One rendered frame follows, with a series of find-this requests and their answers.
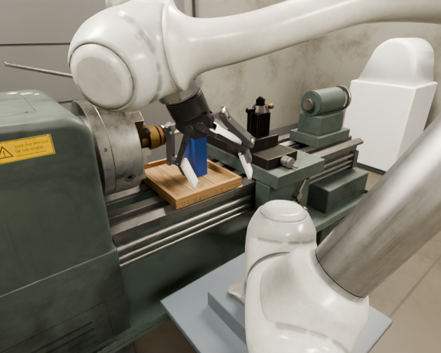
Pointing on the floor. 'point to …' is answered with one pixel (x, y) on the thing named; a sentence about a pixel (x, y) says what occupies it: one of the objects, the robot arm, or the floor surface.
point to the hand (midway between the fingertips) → (220, 176)
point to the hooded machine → (390, 101)
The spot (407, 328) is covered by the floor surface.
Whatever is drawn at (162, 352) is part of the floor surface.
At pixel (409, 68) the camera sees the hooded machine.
